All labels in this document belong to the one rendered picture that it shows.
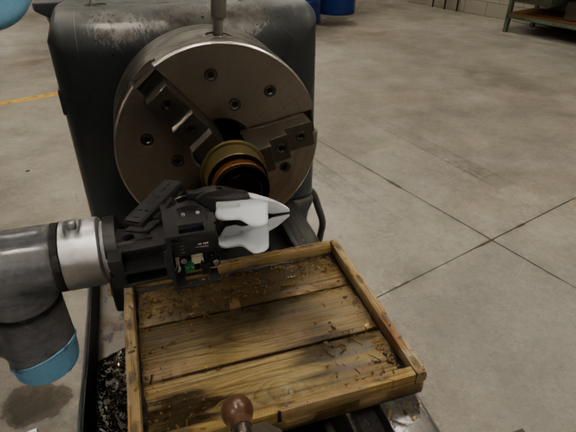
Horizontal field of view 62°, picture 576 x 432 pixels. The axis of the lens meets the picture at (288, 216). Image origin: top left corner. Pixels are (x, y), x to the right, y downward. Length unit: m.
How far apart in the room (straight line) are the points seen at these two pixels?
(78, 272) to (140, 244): 0.07
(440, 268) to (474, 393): 0.67
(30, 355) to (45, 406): 1.28
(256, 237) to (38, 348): 0.27
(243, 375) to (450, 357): 1.36
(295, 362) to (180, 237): 0.26
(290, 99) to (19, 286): 0.45
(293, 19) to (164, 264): 0.53
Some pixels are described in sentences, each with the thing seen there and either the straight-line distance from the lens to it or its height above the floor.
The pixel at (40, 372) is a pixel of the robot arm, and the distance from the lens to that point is 0.63.
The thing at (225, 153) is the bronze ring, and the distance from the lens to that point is 0.64.
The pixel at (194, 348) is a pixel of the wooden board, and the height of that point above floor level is 0.88.
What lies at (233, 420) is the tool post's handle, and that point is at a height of 1.14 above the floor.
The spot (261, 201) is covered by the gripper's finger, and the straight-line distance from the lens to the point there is 0.57.
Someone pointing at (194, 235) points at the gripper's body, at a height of 1.11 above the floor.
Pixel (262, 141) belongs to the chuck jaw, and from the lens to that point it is 0.70.
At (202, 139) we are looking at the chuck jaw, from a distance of 0.66.
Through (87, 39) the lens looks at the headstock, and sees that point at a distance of 0.86.
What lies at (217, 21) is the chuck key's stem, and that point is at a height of 1.26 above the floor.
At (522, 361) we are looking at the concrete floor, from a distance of 2.01.
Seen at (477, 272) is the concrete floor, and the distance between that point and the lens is 2.35.
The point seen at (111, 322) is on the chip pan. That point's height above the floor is 0.54.
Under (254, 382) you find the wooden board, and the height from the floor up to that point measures 0.89.
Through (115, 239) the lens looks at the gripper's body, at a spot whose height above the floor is 1.10.
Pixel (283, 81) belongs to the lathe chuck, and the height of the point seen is 1.17.
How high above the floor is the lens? 1.39
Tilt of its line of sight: 33 degrees down
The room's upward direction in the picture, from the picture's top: straight up
